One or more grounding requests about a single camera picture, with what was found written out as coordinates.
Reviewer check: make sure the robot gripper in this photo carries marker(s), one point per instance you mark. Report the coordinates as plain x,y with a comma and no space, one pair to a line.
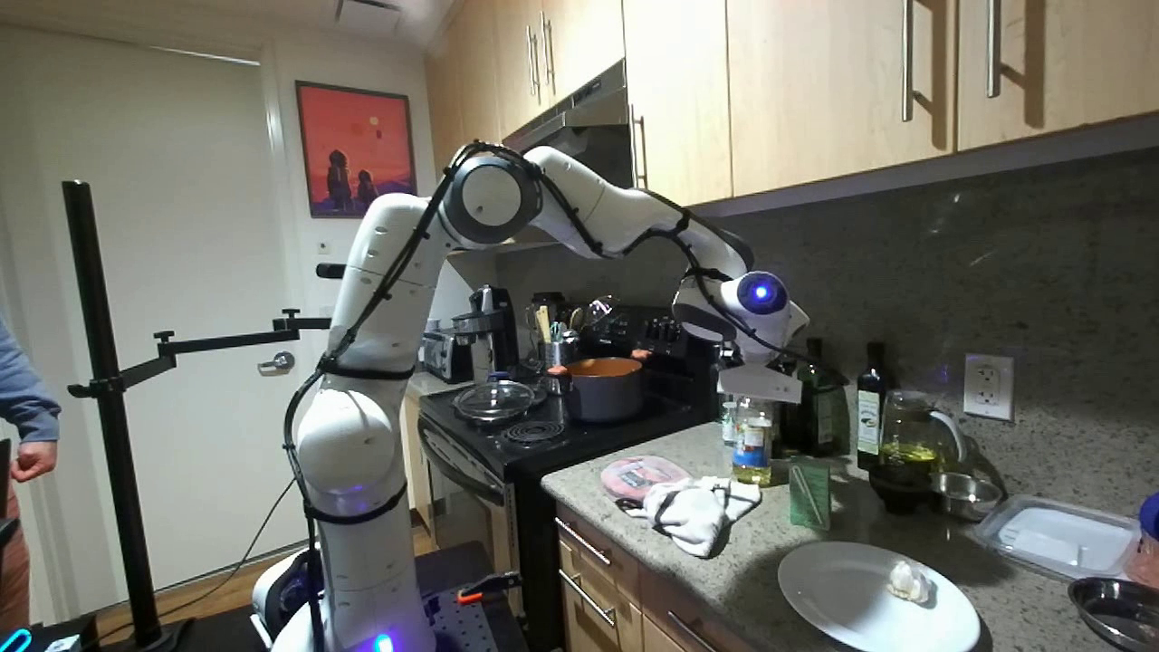
761,383

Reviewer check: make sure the plastic oil bottle blue cap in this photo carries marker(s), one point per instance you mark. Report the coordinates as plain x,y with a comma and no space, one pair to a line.
754,454

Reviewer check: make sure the white garlic bulb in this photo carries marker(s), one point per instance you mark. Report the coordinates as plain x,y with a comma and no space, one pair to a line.
912,586

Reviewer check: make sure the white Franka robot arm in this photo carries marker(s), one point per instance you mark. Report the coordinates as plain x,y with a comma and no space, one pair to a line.
386,278

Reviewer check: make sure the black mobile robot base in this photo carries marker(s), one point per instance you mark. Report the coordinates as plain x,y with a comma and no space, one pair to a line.
477,626

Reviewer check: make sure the blue sleeved forearm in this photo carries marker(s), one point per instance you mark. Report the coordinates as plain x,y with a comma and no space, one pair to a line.
28,394

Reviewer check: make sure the large olive oil bottle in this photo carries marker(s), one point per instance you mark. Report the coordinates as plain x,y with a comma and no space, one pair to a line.
827,411

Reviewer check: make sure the dark bottle white label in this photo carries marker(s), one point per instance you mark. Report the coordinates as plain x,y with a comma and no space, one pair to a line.
871,419

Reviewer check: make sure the steel pot orange inside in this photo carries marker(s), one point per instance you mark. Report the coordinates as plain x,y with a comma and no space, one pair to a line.
603,390

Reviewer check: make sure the glass pitcher with oil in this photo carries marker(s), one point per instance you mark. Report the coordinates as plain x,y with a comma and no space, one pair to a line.
916,440

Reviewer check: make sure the white round plate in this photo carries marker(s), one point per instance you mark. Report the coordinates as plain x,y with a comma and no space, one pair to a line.
857,599

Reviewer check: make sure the blue water bottle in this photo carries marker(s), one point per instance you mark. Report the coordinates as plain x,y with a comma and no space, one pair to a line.
1151,516

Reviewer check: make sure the person bare hand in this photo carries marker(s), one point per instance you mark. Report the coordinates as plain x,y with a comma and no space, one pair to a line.
33,461

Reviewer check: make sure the small spice jar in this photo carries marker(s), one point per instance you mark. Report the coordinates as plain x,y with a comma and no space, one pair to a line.
728,424

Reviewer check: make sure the small green carton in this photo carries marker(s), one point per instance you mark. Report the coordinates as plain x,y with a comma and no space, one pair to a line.
814,497

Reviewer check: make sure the white crumpled cloth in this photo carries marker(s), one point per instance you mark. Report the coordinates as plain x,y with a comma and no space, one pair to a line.
694,511

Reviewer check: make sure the pink packaged ham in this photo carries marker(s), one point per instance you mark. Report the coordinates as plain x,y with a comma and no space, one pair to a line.
636,475

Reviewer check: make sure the small black round bowl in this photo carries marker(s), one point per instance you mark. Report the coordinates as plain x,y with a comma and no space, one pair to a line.
906,494

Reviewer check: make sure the utensil crock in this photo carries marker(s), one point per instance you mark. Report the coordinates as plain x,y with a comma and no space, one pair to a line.
551,333

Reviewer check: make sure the wooden base cabinet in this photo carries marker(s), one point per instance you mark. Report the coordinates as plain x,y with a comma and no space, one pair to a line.
629,575

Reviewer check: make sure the black kitchen stove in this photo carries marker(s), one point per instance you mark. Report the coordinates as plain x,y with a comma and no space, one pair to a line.
543,471

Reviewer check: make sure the small shiny bowl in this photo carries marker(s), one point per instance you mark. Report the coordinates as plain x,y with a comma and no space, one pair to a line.
973,494

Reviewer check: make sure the black coffee maker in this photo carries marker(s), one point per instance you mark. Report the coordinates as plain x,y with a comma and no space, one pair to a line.
494,333

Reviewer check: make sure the light wood cabinet door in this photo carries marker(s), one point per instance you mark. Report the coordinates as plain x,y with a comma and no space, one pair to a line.
676,75
1087,61
819,84
583,43
484,61

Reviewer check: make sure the steel range hood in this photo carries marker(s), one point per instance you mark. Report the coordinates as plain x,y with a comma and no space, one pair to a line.
582,130

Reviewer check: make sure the silver toaster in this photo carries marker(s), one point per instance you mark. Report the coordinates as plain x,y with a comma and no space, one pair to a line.
444,358

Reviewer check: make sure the clear plastic container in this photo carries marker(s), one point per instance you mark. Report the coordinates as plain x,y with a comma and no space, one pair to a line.
1057,539

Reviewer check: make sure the dark metal bowl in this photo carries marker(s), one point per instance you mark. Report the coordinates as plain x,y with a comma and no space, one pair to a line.
1117,617

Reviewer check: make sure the red framed picture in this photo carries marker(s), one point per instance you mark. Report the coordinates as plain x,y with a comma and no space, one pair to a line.
358,150

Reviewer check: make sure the ceiling vent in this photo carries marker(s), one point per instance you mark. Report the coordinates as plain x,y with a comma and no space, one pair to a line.
366,10

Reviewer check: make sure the white room door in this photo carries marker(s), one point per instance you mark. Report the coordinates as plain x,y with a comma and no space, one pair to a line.
193,241

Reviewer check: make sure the black box cyan light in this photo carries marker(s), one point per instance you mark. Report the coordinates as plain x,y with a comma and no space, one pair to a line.
47,636

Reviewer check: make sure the person brown trousers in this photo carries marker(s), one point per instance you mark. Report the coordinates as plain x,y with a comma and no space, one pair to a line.
10,545

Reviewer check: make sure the white wall outlet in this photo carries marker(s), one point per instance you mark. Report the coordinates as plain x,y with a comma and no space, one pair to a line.
985,386

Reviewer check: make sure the black camera stand pole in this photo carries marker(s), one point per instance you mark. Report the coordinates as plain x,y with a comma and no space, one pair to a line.
111,423

